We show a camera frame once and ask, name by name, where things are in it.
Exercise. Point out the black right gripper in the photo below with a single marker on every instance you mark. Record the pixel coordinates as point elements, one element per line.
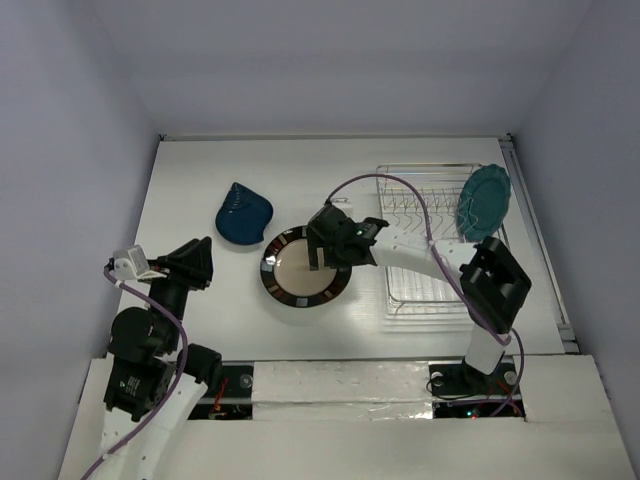
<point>326,232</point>

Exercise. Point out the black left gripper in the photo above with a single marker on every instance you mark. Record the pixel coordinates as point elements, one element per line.
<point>191,262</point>

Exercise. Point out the dark rimmed beige plate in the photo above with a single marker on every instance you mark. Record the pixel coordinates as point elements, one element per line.
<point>286,275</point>

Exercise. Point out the dark blue leaf-shaped plate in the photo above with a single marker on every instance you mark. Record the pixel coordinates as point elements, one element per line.
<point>243,216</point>

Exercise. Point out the dark green scalloped plate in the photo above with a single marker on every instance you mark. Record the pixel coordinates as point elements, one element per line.
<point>483,203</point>

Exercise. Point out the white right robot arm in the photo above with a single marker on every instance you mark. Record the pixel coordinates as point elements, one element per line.
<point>485,276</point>

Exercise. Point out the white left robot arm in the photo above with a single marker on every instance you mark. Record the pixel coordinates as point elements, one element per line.
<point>157,375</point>

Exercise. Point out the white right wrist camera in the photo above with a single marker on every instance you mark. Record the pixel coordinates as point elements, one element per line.
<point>342,203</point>

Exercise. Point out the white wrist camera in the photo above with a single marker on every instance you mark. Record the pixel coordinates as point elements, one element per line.
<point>342,203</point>
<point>130,264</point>

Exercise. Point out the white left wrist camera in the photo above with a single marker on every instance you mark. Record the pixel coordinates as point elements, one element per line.
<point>130,264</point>

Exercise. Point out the wire dish rack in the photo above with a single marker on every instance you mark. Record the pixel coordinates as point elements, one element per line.
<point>420,198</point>

